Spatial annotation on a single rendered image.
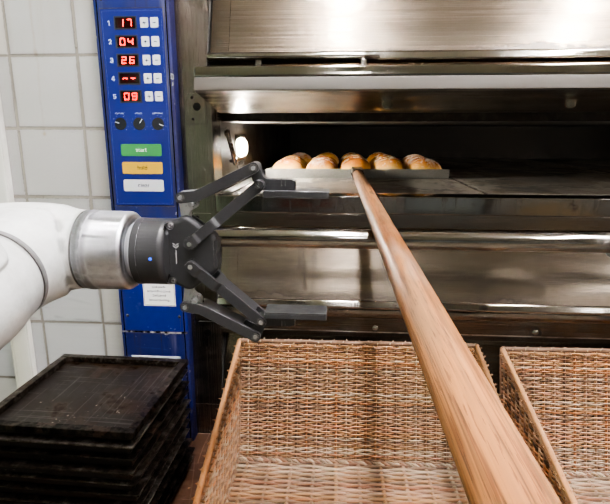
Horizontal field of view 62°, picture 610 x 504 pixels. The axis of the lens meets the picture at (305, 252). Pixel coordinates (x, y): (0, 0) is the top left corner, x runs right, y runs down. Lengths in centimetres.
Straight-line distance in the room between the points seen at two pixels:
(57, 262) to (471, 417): 46
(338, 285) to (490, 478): 98
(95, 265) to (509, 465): 47
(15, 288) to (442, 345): 38
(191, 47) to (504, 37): 64
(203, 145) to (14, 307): 72
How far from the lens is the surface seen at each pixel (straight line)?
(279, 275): 117
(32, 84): 132
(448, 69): 100
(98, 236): 58
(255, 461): 126
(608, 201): 126
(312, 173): 156
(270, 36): 114
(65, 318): 138
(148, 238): 57
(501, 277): 122
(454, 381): 27
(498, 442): 22
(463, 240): 78
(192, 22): 119
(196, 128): 117
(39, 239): 58
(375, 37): 113
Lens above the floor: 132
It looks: 13 degrees down
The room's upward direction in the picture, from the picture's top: straight up
